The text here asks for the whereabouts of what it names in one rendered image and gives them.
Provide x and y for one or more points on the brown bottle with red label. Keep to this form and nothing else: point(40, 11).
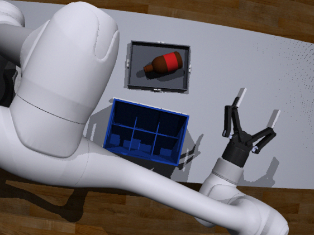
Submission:
point(165, 63)

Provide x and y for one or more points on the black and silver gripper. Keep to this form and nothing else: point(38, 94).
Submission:
point(241, 143)

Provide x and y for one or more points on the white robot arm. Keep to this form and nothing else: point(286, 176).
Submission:
point(65, 66)

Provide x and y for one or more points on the blue divided crate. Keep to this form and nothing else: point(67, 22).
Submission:
point(155, 134)

